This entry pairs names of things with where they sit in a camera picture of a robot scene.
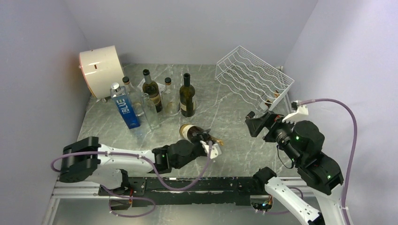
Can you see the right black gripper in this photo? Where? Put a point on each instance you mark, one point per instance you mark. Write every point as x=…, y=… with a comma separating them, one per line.
x=255, y=124

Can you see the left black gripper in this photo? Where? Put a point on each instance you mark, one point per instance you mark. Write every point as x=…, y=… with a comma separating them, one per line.
x=201, y=136

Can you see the slim amber gold-capped bottle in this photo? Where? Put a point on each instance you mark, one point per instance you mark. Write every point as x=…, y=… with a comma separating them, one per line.
x=187, y=130

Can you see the dark bottle black cap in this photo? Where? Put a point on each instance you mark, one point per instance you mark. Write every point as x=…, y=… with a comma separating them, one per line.
x=263, y=104

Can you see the dark green wine bottle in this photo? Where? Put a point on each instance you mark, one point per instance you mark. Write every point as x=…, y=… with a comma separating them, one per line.
x=187, y=93

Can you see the clear bottle black cap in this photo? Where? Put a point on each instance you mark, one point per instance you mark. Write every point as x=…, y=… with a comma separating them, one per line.
x=170, y=98

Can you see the small clear glass bottle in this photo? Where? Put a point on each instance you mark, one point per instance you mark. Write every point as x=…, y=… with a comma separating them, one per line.
x=150, y=112

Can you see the dark primitivo wine bottle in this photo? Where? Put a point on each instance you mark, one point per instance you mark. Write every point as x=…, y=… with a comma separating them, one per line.
x=151, y=88

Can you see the clear blue label bottle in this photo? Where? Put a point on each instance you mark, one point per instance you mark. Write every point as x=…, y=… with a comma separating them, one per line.
x=123, y=103

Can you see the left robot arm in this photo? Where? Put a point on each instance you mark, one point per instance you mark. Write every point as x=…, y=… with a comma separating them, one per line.
x=88, y=160

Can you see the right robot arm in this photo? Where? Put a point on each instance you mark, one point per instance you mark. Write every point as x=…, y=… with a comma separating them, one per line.
x=302, y=142

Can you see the cream cylindrical appliance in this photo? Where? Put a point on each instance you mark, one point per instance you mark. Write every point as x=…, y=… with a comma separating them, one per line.
x=101, y=68

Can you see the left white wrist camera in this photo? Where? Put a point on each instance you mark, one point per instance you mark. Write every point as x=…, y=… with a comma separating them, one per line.
x=214, y=150

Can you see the white wire wine rack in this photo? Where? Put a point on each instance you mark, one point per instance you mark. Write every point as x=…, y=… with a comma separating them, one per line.
x=250, y=77

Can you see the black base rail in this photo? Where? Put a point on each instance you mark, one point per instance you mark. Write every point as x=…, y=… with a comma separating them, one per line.
x=208, y=190

